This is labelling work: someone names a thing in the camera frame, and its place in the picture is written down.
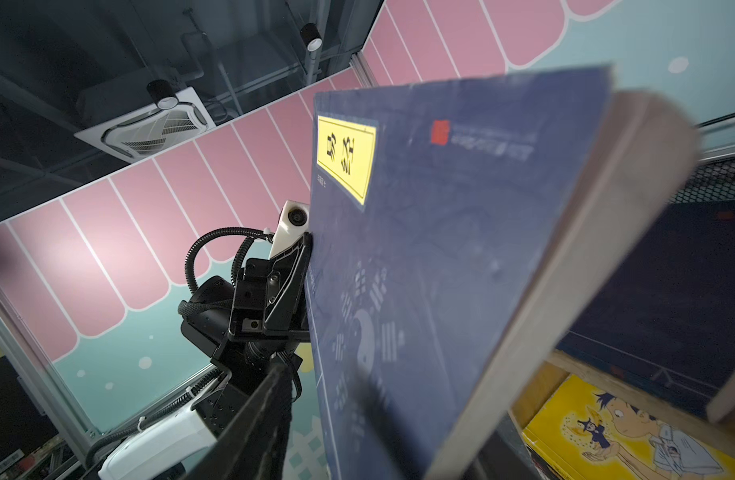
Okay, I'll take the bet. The black wire mesh basket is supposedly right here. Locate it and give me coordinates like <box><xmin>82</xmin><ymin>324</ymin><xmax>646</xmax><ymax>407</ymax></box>
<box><xmin>671</xmin><ymin>157</ymin><xmax>735</xmax><ymax>204</ymax></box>

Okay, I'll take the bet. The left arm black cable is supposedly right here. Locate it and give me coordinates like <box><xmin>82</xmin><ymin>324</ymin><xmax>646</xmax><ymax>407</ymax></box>
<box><xmin>182</xmin><ymin>226</ymin><xmax>273</xmax><ymax>295</ymax></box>

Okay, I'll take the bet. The wooden two-tier bookshelf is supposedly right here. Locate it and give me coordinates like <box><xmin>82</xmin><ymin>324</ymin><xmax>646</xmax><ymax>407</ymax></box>
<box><xmin>507</xmin><ymin>350</ymin><xmax>735</xmax><ymax>458</ymax></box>

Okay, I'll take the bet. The ceiling air conditioner vent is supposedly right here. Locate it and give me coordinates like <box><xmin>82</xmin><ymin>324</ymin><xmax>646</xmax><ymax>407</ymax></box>
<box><xmin>74</xmin><ymin>87</ymin><xmax>216</xmax><ymax>163</ymax></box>

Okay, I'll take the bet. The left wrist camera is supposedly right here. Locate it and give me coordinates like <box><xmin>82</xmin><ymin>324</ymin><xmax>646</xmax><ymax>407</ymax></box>
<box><xmin>270</xmin><ymin>200</ymin><xmax>310</xmax><ymax>258</ymax></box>

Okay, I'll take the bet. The ceiling spot light far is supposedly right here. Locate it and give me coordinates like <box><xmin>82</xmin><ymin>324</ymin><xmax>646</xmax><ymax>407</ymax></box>
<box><xmin>300</xmin><ymin>22</ymin><xmax>324</xmax><ymax>53</ymax></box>

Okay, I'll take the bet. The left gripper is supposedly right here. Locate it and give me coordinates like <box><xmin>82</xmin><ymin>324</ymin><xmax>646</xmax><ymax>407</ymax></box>
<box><xmin>228</xmin><ymin>232</ymin><xmax>313</xmax><ymax>351</ymax></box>

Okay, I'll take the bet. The yellow cartoon book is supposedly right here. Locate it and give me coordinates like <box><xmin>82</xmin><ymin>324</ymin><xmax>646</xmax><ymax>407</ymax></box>
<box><xmin>521</xmin><ymin>375</ymin><xmax>735</xmax><ymax>479</ymax></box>

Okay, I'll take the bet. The ceiling spot light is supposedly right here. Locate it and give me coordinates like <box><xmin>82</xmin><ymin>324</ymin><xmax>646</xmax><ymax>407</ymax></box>
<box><xmin>300</xmin><ymin>22</ymin><xmax>324</xmax><ymax>53</ymax></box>
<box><xmin>147</xmin><ymin>79</ymin><xmax>179</xmax><ymax>110</ymax></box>

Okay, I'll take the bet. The ceiling spot light near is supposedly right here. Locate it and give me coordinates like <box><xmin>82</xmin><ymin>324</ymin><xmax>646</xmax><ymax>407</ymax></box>
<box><xmin>147</xmin><ymin>79</ymin><xmax>179</xmax><ymax>110</ymax></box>

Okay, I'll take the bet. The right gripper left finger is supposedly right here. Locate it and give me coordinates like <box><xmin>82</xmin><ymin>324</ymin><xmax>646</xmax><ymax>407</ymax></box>
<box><xmin>184</xmin><ymin>364</ymin><xmax>293</xmax><ymax>480</ymax></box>

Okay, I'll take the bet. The dark blue yin-yang book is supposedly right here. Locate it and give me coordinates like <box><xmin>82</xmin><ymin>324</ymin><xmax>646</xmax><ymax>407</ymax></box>
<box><xmin>307</xmin><ymin>65</ymin><xmax>701</xmax><ymax>479</ymax></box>

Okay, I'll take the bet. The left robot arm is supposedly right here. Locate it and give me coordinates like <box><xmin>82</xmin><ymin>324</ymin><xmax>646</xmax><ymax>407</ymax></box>
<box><xmin>87</xmin><ymin>227</ymin><xmax>313</xmax><ymax>479</ymax></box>

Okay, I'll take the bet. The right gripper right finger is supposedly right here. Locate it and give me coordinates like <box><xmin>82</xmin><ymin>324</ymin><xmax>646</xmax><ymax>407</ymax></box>
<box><xmin>463</xmin><ymin>414</ymin><xmax>539</xmax><ymax>480</ymax></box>

